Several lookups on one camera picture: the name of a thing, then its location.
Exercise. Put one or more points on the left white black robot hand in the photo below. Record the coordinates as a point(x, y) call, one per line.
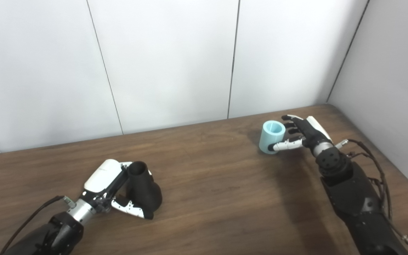
point(103, 175)

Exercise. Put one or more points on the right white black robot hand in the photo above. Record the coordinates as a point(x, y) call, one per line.
point(310, 132)

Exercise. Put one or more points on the black plastic nozzle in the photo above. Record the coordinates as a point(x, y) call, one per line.
point(143, 191)

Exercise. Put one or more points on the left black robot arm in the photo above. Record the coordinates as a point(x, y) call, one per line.
point(51, 233)

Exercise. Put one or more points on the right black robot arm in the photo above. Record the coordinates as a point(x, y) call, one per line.
point(352, 198)

